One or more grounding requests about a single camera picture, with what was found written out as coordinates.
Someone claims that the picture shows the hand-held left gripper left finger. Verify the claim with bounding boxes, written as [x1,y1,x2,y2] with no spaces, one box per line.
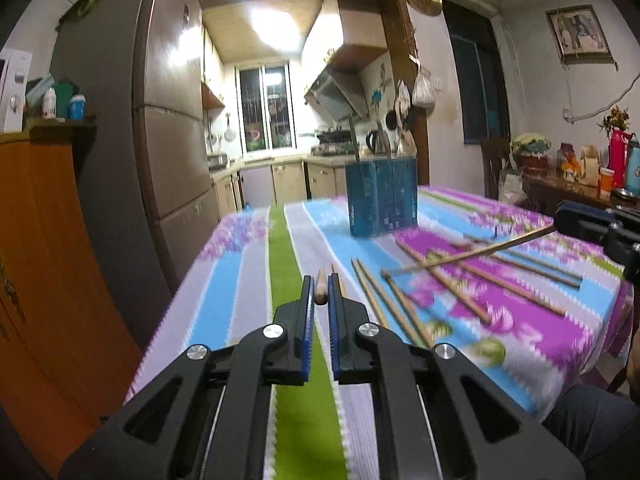
[59,275,316,480]

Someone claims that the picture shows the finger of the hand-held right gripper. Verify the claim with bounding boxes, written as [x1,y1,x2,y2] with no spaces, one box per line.
[552,200,619,248]

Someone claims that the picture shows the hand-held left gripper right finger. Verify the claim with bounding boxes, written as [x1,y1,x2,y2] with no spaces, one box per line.
[327,274,586,480]

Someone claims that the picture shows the bunch of wooden chopsticks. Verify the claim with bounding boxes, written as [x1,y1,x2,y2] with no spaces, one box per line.
[331,232,585,348]

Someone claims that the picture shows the blue utensil holder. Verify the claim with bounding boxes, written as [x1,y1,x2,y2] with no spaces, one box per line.
[345,156,420,238]

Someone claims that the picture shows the dark wooden side table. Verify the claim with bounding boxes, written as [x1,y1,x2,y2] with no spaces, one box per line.
[520,175,640,221]

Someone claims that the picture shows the beige paper bag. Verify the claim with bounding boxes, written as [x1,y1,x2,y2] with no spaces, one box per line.
[580,145,601,186]

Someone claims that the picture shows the glass jar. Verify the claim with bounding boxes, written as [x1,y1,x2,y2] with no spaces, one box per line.
[556,142,578,173]

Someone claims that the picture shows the red thermos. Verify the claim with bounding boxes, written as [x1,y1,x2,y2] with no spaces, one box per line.
[609,127,632,190]

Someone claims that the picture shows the light blue thermos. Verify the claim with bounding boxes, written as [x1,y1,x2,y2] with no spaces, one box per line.
[625,135,640,195]

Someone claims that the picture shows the striped floral tablecloth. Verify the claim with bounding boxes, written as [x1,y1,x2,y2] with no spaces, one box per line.
[125,185,633,480]

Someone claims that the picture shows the white yellow flower bouquet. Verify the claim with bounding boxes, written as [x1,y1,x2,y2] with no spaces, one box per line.
[510,132,553,178]

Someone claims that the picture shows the yellow red artificial flowers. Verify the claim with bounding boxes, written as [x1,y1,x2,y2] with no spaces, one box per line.
[597,106,631,133]

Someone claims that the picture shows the wooden chair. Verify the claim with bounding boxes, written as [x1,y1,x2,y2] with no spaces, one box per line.
[481,135,516,201]

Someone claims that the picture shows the beige kitchen base cabinets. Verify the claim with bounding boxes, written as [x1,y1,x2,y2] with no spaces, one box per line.
[210,157,351,221]

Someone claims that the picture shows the dark window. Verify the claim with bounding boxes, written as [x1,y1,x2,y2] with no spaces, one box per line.
[442,0,512,146]

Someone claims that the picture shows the person's leg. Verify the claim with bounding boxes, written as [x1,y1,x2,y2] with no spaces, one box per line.
[542,385,640,466]

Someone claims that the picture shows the gas stove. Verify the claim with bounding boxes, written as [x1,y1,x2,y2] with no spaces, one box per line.
[311,142,353,157]

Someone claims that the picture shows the steel electric kettle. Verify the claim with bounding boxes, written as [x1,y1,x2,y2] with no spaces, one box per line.
[366,129,391,156]

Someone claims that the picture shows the white hanging plastic bag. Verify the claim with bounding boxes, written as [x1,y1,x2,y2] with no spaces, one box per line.
[411,67,437,108]

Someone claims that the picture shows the beige hanging bag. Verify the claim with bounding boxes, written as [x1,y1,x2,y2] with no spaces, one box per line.
[394,80,412,116]

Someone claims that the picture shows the kitchen window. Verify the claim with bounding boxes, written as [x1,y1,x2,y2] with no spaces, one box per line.
[235,62,296,153]

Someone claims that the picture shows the grey brown refrigerator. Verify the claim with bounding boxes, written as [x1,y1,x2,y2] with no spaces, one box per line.
[50,0,223,361]

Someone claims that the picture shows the steel range hood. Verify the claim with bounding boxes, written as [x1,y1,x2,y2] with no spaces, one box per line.
[304,67,371,121]

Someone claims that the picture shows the orange wooden cabinet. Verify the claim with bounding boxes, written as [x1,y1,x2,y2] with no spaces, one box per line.
[0,120,146,478]

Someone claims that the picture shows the beige cabinet above hood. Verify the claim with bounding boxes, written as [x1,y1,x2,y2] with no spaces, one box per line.
[300,0,391,73]

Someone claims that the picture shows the kitchen ceiling light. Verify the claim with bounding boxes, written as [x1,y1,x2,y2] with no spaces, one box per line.
[247,2,313,53]

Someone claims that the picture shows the green container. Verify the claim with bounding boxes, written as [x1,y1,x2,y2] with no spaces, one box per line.
[54,80,76,120]

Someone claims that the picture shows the green yellow bundle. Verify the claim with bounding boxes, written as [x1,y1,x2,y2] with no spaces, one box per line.
[57,0,118,26]

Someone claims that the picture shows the white wall cable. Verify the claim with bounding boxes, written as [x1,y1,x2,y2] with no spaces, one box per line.
[562,72,640,123]

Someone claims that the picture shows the framed wall picture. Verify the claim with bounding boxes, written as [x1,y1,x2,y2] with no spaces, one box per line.
[546,5,613,63]

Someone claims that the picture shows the flower wall decal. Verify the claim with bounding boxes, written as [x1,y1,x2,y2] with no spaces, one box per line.
[370,62,396,121]

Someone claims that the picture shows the beige wall cabinets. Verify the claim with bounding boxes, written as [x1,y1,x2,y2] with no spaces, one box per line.
[201,25,226,111]

